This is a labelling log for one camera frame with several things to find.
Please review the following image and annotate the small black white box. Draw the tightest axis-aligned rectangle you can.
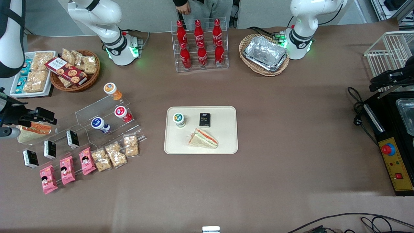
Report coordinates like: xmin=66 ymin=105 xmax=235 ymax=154
xmin=44 ymin=140 xmax=57 ymax=160
xmin=66 ymin=130 xmax=80 ymax=149
xmin=23 ymin=150 xmax=39 ymax=169

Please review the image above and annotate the red cola bottle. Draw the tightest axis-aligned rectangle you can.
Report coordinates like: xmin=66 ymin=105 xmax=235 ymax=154
xmin=215 ymin=40 xmax=225 ymax=67
xmin=176 ymin=20 xmax=187 ymax=46
xmin=180 ymin=43 xmax=192 ymax=70
xmin=212 ymin=18 xmax=223 ymax=42
xmin=197 ymin=41 xmax=208 ymax=68
xmin=194 ymin=19 xmax=204 ymax=44

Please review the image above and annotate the black power cable with plug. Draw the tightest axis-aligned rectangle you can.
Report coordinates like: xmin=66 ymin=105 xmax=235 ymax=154
xmin=347 ymin=86 xmax=379 ymax=147

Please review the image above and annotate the metal tray in machine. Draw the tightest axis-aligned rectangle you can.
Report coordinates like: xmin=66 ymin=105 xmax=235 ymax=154
xmin=396 ymin=98 xmax=414 ymax=136

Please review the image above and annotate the clear acrylic step stand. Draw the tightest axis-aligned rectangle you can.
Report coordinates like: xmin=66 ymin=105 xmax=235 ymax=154
xmin=75 ymin=95 xmax=147 ymax=152
xmin=20 ymin=112 xmax=97 ymax=182

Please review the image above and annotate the oval wicker basket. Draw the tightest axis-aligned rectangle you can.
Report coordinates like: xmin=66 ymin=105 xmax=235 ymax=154
xmin=239 ymin=34 xmax=290 ymax=77

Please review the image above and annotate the white rectangular snack tray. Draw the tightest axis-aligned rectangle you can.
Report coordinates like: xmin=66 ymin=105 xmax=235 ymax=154
xmin=10 ymin=51 xmax=56 ymax=98

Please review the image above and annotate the metal shelf frame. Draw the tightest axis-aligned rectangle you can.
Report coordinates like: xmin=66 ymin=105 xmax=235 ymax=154
xmin=371 ymin=0 xmax=414 ymax=30

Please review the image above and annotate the black machine with yellow panel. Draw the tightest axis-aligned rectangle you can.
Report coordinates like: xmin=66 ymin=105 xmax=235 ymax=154
xmin=362 ymin=91 xmax=414 ymax=197

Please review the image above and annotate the person's bare hand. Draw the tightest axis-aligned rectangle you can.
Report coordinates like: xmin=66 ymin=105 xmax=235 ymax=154
xmin=177 ymin=1 xmax=191 ymax=15

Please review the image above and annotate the clear acrylic bottle rack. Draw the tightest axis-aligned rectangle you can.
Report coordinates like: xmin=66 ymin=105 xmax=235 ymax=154
xmin=171 ymin=17 xmax=229 ymax=73

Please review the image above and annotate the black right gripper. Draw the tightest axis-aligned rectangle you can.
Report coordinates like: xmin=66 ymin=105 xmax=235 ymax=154
xmin=0 ymin=96 xmax=57 ymax=128

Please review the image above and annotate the red emergency stop button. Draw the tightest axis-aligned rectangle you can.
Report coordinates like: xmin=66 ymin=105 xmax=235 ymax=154
xmin=381 ymin=143 xmax=396 ymax=156

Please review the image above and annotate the looped black cable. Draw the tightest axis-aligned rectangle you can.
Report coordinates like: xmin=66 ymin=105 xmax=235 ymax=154
xmin=360 ymin=216 xmax=414 ymax=233

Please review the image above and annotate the aluminium foil tray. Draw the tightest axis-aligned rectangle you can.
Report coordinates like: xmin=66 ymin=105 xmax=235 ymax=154
xmin=243 ymin=36 xmax=288 ymax=72

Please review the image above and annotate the rice crisp pack in tray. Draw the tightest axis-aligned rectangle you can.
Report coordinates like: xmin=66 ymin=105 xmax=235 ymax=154
xmin=23 ymin=70 xmax=49 ymax=94
xmin=32 ymin=52 xmax=55 ymax=70

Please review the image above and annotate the red cookie box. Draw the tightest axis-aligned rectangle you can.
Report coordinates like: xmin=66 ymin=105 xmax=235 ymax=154
xmin=45 ymin=57 xmax=88 ymax=86

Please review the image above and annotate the clear rice crisp pack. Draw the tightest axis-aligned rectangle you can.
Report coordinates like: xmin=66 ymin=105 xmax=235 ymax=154
xmin=91 ymin=148 xmax=112 ymax=172
xmin=104 ymin=141 xmax=127 ymax=168
xmin=123 ymin=134 xmax=139 ymax=157

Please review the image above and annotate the wrapped triangle sandwich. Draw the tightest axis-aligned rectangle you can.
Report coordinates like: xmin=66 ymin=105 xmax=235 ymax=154
xmin=188 ymin=128 xmax=219 ymax=149
xmin=17 ymin=122 xmax=52 ymax=144

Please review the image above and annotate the long black cable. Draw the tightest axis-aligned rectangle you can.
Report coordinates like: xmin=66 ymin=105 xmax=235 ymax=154
xmin=287 ymin=212 xmax=414 ymax=233

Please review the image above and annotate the black cable at arm base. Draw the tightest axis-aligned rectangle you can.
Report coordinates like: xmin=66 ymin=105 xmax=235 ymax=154
xmin=247 ymin=26 xmax=282 ymax=38

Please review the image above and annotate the round wicker basket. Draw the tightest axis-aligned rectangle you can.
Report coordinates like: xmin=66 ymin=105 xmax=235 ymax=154
xmin=50 ymin=50 xmax=101 ymax=93

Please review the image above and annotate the pink cartoon snack pack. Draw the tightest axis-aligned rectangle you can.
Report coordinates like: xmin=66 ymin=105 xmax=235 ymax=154
xmin=60 ymin=156 xmax=76 ymax=185
xmin=39 ymin=165 xmax=59 ymax=194
xmin=79 ymin=147 xmax=97 ymax=176

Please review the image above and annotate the white wire rack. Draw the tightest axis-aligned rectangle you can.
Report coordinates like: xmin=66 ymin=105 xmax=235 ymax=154
xmin=364 ymin=30 xmax=414 ymax=96

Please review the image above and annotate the orange gum bottle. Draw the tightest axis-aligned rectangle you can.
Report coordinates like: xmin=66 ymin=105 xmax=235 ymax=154
xmin=103 ymin=83 xmax=123 ymax=101

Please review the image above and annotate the beige plastic tray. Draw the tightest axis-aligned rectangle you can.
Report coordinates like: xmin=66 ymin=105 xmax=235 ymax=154
xmin=164 ymin=106 xmax=238 ymax=155

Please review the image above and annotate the green gum bottle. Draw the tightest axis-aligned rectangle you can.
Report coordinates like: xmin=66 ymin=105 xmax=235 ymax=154
xmin=173 ymin=113 xmax=186 ymax=128

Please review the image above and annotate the person in grey trousers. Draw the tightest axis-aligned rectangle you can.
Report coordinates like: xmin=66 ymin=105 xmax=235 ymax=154
xmin=172 ymin=0 xmax=234 ymax=30

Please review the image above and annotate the blue snack packet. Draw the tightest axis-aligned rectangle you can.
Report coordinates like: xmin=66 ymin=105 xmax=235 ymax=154
xmin=21 ymin=58 xmax=33 ymax=76
xmin=14 ymin=76 xmax=28 ymax=94

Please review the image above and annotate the red gum bottle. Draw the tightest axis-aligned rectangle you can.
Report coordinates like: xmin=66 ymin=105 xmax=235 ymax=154
xmin=114 ymin=106 xmax=133 ymax=123

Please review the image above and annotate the blue gum bottle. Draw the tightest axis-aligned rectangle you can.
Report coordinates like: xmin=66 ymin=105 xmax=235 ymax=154
xmin=91 ymin=117 xmax=111 ymax=134

